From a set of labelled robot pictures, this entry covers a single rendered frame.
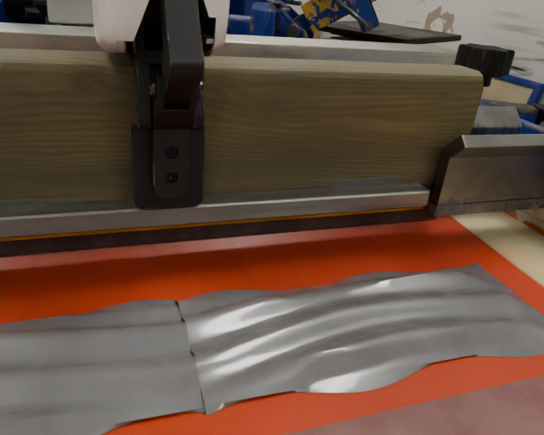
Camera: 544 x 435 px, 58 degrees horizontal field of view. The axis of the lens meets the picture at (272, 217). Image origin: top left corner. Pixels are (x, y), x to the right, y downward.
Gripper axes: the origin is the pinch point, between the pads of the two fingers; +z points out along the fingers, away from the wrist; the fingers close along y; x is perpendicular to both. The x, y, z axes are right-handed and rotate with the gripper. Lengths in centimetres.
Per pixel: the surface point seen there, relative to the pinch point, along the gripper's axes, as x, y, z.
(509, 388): 12.3, 13.6, 6.0
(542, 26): 200, -170, 4
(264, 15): 25, -60, -2
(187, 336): 0.0, 8.2, 5.4
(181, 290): 0.4, 4.0, 6.0
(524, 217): 25.4, 0.7, 5.5
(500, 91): 194, -179, 36
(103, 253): -3.1, -0.3, 6.0
